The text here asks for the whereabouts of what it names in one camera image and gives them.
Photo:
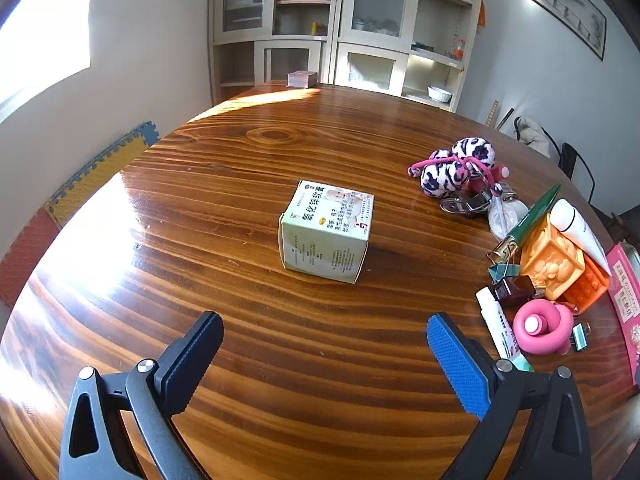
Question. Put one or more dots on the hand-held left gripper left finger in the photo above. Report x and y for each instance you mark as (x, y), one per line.
(192, 365)

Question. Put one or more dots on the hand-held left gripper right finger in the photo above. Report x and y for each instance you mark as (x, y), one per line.
(455, 360)

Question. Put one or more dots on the white ointment tube green end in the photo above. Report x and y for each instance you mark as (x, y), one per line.
(497, 325)

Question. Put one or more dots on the brown bottle with gold cap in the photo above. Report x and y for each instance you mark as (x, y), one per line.
(515, 290)

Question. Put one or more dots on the white green medicine carton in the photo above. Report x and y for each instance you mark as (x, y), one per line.
(325, 240)

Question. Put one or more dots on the pink tin container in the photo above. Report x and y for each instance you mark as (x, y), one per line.
(625, 300)

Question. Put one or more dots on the orange embossed cube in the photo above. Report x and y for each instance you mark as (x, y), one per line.
(550, 265)

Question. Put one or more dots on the plastic bag with white roll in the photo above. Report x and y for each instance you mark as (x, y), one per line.
(502, 217)

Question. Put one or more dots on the silver nail clipper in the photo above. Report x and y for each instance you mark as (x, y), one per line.
(460, 207)

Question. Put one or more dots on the orange dotted flat box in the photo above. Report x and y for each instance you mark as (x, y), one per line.
(590, 285)

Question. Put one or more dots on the green tube with gold cap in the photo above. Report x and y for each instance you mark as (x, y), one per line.
(532, 215)

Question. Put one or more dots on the white cream tube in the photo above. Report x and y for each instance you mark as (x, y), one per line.
(575, 225)

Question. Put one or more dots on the pink leopard plush ball toy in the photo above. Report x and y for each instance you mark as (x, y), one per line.
(442, 172)

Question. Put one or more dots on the colourful foam puzzle mat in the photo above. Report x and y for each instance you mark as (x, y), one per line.
(100, 170)

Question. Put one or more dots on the white jacket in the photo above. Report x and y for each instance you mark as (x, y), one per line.
(532, 135)

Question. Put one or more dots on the thin metal stick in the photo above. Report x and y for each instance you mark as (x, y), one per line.
(505, 120)

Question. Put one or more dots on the wooden ruler stick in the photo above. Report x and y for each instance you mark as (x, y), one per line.
(492, 112)

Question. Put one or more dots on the white bowl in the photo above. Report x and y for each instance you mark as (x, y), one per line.
(440, 94)

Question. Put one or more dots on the red bottle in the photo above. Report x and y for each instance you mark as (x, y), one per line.
(459, 49)

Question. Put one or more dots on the group of small jars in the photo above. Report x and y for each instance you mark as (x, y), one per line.
(372, 25)

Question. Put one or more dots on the orange hanging ornament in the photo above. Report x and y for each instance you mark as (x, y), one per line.
(482, 15)

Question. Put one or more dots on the beige glass door cabinet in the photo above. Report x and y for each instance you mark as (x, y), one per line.
(407, 10)
(267, 10)

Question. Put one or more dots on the bright window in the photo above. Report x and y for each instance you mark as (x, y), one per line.
(40, 35)

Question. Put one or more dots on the framed landscape wall painting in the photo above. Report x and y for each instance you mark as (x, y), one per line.
(560, 2)

